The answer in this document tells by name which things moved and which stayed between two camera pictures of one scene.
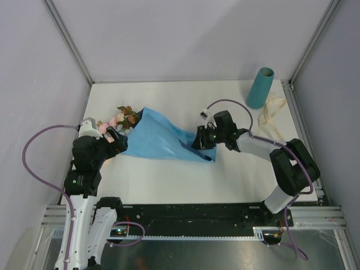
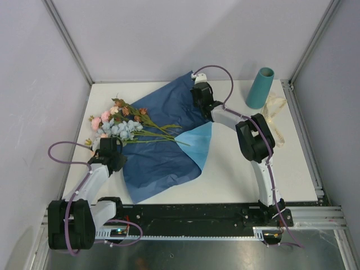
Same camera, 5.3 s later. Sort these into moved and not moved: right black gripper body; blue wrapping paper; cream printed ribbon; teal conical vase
Moved: blue wrapping paper; right black gripper body
Not moved: cream printed ribbon; teal conical vase
